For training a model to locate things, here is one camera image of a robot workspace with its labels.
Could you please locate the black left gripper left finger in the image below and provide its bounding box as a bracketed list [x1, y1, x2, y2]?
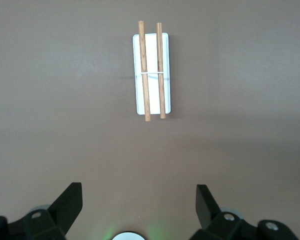
[0, 182, 84, 240]

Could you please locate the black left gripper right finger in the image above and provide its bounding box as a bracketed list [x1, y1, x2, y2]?
[189, 184, 297, 240]

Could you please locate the white rack base tray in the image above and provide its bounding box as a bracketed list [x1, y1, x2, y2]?
[132, 32, 171, 116]

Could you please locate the wooden rack rod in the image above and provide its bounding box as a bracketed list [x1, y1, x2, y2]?
[137, 20, 152, 123]
[155, 22, 167, 120]

